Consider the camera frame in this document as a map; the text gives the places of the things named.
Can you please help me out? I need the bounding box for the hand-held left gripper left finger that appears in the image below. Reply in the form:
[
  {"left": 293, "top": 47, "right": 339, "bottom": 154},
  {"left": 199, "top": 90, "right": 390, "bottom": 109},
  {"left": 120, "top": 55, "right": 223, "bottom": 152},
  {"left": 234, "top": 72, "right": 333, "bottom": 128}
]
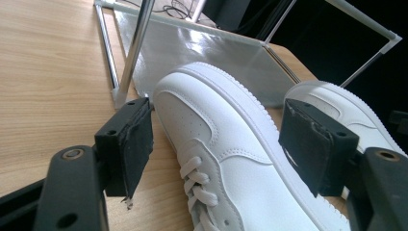
[{"left": 94, "top": 97, "right": 155, "bottom": 202}]

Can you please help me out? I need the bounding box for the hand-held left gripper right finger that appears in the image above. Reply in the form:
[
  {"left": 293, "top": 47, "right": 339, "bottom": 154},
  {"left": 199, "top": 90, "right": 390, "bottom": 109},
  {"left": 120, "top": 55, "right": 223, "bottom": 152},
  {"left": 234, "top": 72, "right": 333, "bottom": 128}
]
[{"left": 277, "top": 98, "right": 360, "bottom": 198}]

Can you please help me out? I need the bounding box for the white sneaker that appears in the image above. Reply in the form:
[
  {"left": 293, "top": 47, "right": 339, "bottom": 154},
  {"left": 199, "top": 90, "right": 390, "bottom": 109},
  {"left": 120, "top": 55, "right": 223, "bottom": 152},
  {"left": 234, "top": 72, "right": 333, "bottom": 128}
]
[
  {"left": 152, "top": 62, "right": 352, "bottom": 231},
  {"left": 283, "top": 80, "right": 407, "bottom": 200}
]

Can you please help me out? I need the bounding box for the metal shoe rack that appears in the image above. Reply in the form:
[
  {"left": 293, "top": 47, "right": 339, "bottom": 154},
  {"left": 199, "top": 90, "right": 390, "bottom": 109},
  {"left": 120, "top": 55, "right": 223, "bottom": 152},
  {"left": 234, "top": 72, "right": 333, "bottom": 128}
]
[{"left": 93, "top": 0, "right": 403, "bottom": 111}]

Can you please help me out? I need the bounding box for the black floor cable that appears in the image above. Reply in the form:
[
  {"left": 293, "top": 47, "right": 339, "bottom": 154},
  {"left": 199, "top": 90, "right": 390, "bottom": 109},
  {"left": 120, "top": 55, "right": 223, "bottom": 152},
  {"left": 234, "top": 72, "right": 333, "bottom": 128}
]
[{"left": 123, "top": 0, "right": 194, "bottom": 20}]

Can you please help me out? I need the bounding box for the white desk frame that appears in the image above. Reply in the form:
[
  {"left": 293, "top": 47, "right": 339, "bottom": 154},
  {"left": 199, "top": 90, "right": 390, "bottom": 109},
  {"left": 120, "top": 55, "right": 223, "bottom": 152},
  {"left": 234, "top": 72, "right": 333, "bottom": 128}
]
[{"left": 191, "top": 0, "right": 208, "bottom": 23}]

